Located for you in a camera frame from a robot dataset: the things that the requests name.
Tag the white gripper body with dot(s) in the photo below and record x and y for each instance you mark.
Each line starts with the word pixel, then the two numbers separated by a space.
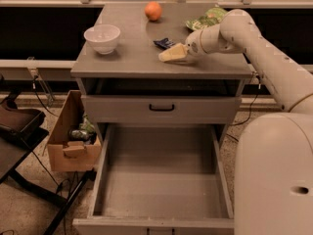
pixel 194 44

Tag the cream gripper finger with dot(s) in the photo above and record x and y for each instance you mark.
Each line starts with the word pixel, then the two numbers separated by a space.
pixel 176 52

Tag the blue rxbar blueberry bar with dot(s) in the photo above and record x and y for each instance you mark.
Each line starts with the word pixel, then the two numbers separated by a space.
pixel 164 43

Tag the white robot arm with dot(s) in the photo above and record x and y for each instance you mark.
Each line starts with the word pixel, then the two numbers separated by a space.
pixel 273 189

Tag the grey drawer cabinet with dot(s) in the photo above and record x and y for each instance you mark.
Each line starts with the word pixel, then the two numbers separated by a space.
pixel 133 68

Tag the closed grey top drawer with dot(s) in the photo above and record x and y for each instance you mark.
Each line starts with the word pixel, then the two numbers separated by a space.
pixel 135 109

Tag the open grey middle drawer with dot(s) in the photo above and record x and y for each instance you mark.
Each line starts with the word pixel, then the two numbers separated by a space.
pixel 162 180

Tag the green chip bag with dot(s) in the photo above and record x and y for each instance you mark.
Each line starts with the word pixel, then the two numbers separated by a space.
pixel 211 17

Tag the orange fruit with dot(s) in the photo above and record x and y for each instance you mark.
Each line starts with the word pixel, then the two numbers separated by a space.
pixel 153 11

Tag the white ceramic bowl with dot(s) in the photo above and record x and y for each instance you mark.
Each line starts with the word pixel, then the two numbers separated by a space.
pixel 103 38

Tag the green items in box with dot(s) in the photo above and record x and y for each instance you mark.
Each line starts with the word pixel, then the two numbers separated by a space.
pixel 85 131

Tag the open cardboard box left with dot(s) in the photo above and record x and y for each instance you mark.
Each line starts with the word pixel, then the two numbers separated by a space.
pixel 66 150

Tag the dark chair on left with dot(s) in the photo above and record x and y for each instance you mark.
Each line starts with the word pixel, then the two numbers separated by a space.
pixel 16 143

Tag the black drawer handle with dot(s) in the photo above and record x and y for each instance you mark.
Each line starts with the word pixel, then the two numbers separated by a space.
pixel 154 108

